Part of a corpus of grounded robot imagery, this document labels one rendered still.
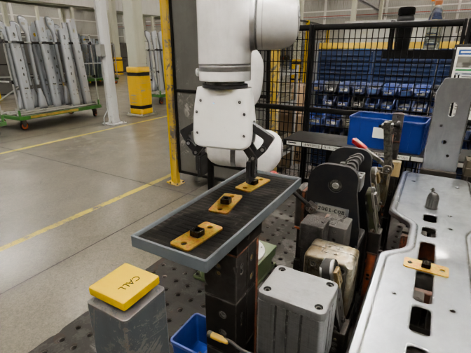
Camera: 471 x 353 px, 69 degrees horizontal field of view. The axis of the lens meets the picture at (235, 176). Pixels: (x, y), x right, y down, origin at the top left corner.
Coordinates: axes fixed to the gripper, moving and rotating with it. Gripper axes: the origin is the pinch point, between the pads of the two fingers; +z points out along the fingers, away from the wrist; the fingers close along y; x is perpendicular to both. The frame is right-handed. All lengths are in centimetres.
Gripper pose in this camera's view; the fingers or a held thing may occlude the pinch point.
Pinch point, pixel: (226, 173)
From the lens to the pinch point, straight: 61.3
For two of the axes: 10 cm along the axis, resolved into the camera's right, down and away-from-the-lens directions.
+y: 9.4, 1.1, -3.2
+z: 0.0, 9.4, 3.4
